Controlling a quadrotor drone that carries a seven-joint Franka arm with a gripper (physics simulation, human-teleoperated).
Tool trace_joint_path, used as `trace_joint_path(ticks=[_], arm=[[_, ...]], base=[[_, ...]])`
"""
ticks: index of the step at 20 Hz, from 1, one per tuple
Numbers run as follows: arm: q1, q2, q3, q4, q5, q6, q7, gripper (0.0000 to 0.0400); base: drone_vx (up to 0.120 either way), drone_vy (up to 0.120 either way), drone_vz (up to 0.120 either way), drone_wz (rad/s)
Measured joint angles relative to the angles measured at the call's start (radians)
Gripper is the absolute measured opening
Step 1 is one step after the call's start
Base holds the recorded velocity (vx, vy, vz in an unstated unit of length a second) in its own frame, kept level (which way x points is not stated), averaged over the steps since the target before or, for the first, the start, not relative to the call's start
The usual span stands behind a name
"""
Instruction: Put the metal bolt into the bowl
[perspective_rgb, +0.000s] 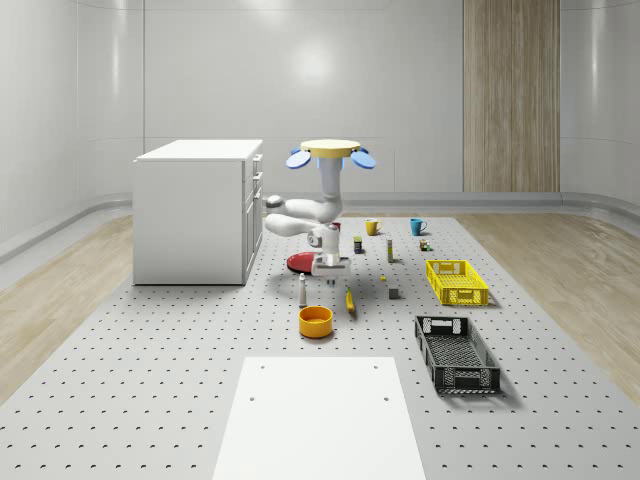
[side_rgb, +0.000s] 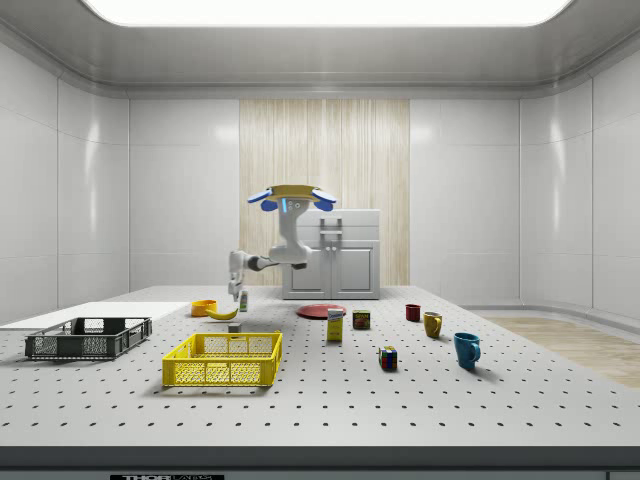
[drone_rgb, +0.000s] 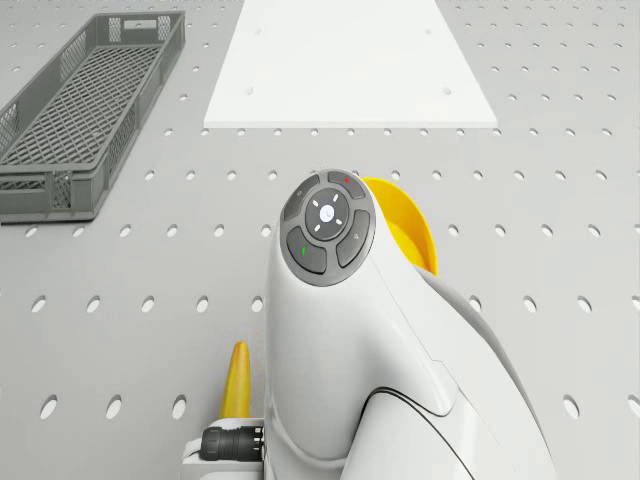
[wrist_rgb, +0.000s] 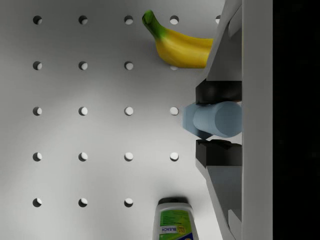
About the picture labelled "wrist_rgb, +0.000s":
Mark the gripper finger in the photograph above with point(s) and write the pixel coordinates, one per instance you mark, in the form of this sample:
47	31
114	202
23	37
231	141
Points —
220	155
220	91

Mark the pale bolt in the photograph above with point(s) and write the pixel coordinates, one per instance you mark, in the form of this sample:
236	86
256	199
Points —
220	120

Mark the banana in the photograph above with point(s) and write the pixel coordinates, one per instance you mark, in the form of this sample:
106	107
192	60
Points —
182	51

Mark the small white bottle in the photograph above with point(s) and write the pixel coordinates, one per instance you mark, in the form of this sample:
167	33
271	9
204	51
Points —
175	222

